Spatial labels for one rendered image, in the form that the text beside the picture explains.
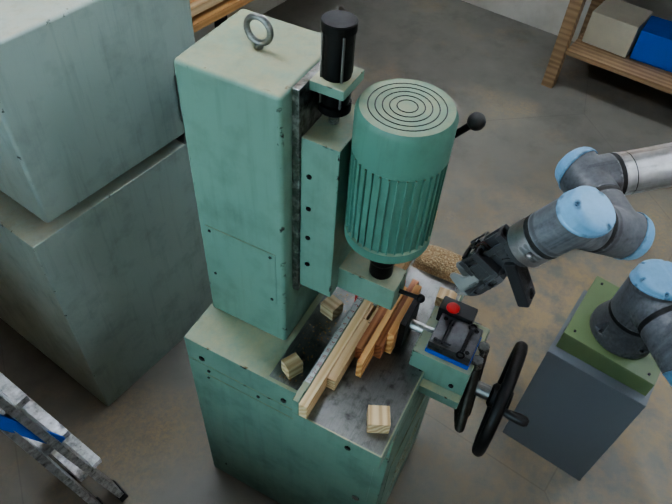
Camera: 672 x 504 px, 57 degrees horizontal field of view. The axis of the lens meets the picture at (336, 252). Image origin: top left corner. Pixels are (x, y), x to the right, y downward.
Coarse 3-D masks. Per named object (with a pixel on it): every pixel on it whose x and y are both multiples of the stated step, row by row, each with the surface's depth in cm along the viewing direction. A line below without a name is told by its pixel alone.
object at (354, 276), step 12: (348, 264) 137; (360, 264) 138; (348, 276) 137; (360, 276) 135; (372, 276) 135; (396, 276) 136; (348, 288) 140; (360, 288) 138; (372, 288) 136; (384, 288) 134; (396, 288) 134; (372, 300) 139; (384, 300) 137; (396, 300) 139
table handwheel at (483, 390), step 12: (516, 348) 141; (516, 360) 137; (504, 372) 157; (516, 372) 135; (480, 384) 147; (504, 384) 134; (480, 396) 147; (492, 396) 144; (504, 396) 133; (492, 408) 134; (504, 408) 133; (492, 420) 133; (480, 432) 136; (492, 432) 134; (480, 444) 137; (480, 456) 143
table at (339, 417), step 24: (432, 288) 156; (408, 336) 146; (384, 360) 141; (408, 360) 142; (360, 384) 137; (384, 384) 137; (408, 384) 138; (432, 384) 141; (336, 408) 133; (360, 408) 133; (408, 408) 139; (456, 408) 140; (312, 432) 134; (336, 432) 129; (360, 432) 130; (360, 456) 130; (384, 456) 130
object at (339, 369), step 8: (400, 264) 155; (408, 264) 160; (368, 312) 145; (352, 336) 140; (360, 336) 141; (352, 344) 139; (344, 352) 138; (352, 352) 138; (344, 360) 136; (336, 368) 135; (344, 368) 136; (328, 376) 133; (336, 376) 133; (328, 384) 135; (336, 384) 135
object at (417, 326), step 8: (416, 304) 140; (408, 312) 139; (416, 312) 144; (408, 320) 137; (416, 320) 142; (400, 328) 138; (408, 328) 142; (416, 328) 141; (424, 328) 140; (432, 328) 140; (400, 336) 140; (400, 344) 142
